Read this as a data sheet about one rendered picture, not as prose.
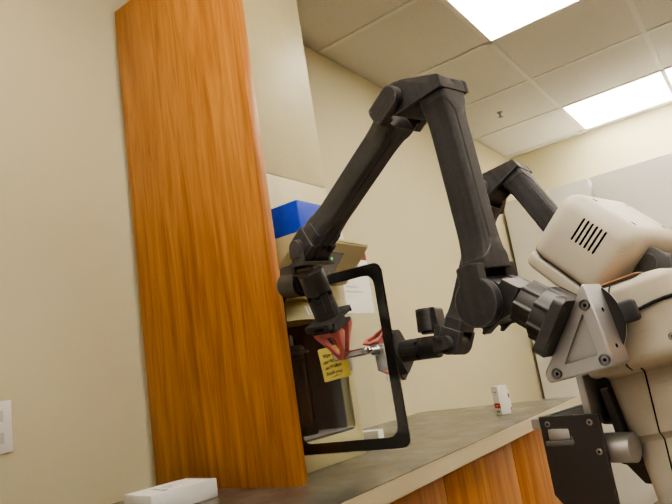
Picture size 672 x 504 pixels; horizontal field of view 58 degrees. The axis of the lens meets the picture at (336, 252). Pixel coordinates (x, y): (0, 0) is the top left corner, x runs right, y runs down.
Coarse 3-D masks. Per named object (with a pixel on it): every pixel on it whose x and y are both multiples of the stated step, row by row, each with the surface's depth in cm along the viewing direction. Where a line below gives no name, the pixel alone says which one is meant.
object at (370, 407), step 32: (352, 288) 136; (384, 288) 132; (288, 320) 145; (352, 320) 135; (384, 320) 130; (384, 352) 130; (320, 384) 138; (352, 384) 134; (384, 384) 129; (320, 416) 138; (352, 416) 133; (384, 416) 128; (320, 448) 137; (352, 448) 132; (384, 448) 128
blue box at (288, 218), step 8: (296, 200) 150; (280, 208) 153; (288, 208) 151; (296, 208) 150; (304, 208) 152; (312, 208) 154; (272, 216) 154; (280, 216) 153; (288, 216) 151; (296, 216) 149; (304, 216) 151; (280, 224) 152; (288, 224) 151; (296, 224) 149; (304, 224) 150; (280, 232) 152; (288, 232) 151
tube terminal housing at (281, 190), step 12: (276, 180) 163; (288, 180) 167; (276, 192) 161; (288, 192) 166; (300, 192) 170; (312, 192) 175; (324, 192) 180; (276, 204) 160; (312, 456) 148; (324, 456) 151; (336, 456) 155; (348, 456) 159; (312, 468) 147
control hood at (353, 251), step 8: (280, 240) 148; (288, 240) 146; (344, 240) 161; (280, 248) 148; (288, 248) 146; (336, 248) 160; (344, 248) 163; (352, 248) 165; (360, 248) 168; (280, 256) 147; (288, 256) 147; (344, 256) 165; (352, 256) 168; (360, 256) 170; (280, 264) 147; (288, 264) 149; (344, 264) 167; (352, 264) 170
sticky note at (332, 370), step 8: (320, 352) 139; (328, 352) 138; (320, 360) 139; (328, 360) 138; (344, 360) 135; (328, 368) 138; (336, 368) 136; (344, 368) 135; (328, 376) 137; (336, 376) 136; (344, 376) 135
